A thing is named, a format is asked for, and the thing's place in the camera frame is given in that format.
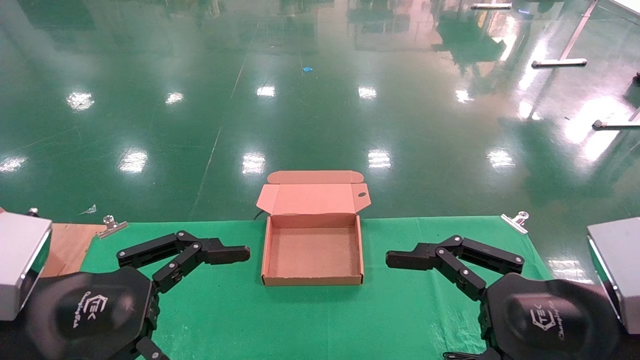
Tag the clear plastic floor scrap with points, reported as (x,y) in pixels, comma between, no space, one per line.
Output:
(90,210)

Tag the white table foot bar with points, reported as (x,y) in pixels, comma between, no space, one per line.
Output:
(615,124)
(492,6)

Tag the silver metal binder clip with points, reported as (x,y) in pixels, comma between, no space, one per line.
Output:
(111,227)
(514,223)

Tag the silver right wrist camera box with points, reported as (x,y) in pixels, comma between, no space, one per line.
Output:
(617,270)

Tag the white table leg with foot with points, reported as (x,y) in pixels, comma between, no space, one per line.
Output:
(560,62)

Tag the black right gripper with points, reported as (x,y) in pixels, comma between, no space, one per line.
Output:
(545,320)

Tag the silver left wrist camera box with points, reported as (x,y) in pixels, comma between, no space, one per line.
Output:
(20,265)

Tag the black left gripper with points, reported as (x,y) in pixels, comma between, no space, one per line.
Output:
(90,315)

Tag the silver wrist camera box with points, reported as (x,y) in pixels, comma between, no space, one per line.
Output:
(617,270)
(20,265)

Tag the green table cloth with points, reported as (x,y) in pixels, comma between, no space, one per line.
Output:
(310,325)

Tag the open brown cardboard box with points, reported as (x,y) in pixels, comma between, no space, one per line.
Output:
(312,250)

